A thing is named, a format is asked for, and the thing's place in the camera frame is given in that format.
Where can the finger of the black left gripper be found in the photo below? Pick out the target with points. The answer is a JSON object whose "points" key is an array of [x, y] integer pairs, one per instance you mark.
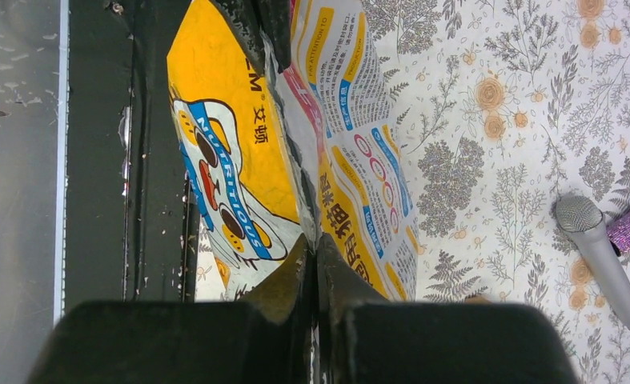
{"points": [[243, 19]]}

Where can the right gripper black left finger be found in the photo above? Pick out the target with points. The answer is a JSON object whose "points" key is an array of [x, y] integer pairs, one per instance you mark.
{"points": [[262, 337]]}

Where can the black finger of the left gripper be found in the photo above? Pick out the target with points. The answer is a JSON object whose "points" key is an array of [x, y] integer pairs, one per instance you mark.
{"points": [[275, 20]]}

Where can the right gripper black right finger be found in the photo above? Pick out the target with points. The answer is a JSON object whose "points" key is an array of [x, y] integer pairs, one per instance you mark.
{"points": [[365, 338]]}

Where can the pet food bag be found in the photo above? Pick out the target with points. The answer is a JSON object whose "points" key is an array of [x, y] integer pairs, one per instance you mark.
{"points": [[273, 157]]}

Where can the grey microphone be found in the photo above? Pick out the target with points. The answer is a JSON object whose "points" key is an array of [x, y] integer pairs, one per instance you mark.
{"points": [[584, 224]]}

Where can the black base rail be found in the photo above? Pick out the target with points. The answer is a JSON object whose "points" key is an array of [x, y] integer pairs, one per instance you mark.
{"points": [[130, 218]]}

